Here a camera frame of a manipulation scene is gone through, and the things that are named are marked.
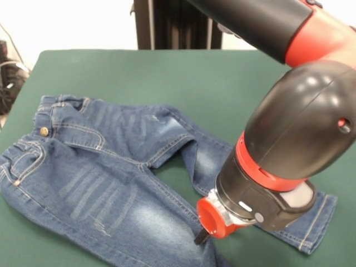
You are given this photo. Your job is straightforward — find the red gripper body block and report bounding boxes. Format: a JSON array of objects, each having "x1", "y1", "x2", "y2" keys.
[{"x1": 196, "y1": 196, "x2": 253, "y2": 240}]

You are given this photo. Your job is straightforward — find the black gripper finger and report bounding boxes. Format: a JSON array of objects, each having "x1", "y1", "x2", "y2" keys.
[{"x1": 194, "y1": 228, "x2": 210, "y2": 246}]

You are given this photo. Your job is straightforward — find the blue denim jeans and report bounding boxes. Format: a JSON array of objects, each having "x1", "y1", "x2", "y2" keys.
[{"x1": 0, "y1": 94, "x2": 338, "y2": 267}]

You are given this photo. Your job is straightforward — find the dark green table cloth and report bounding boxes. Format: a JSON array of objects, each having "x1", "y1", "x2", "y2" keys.
[{"x1": 0, "y1": 49, "x2": 356, "y2": 267}]

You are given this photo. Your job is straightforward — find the black wheeled chair base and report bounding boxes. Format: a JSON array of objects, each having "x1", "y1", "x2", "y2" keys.
[{"x1": 0, "y1": 40, "x2": 31, "y2": 115}]

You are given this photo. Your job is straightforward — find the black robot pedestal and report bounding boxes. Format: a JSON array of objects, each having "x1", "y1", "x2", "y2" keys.
[{"x1": 133, "y1": 0, "x2": 223, "y2": 50}]

